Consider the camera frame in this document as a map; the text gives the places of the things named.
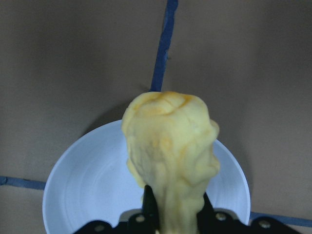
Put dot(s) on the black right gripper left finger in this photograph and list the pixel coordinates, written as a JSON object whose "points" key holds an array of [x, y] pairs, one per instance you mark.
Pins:
{"points": [[150, 208]]}

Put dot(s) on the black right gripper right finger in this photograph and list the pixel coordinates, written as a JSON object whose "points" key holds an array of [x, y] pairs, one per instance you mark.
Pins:
{"points": [[205, 218]]}

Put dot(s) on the blue plate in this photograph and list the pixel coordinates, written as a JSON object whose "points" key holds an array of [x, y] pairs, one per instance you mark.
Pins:
{"points": [[91, 181]]}

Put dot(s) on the yellow bread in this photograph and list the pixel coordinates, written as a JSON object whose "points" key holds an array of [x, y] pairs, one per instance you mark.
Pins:
{"points": [[170, 140]]}

